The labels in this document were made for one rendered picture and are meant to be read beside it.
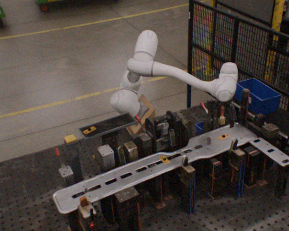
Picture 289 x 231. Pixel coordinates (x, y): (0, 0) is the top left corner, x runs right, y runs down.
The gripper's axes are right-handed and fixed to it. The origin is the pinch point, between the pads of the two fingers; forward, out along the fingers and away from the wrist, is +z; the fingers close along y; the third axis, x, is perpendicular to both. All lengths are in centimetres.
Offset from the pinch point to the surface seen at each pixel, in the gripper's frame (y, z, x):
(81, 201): 16, 4, -107
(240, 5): -184, 1, 166
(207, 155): 10.4, 13.2, -20.9
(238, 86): -30.0, -1.6, 36.4
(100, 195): 7, 13, -94
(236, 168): 23.1, 20.1, -8.2
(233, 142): 18.2, 2.9, -7.5
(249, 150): 17.7, 15.0, 6.6
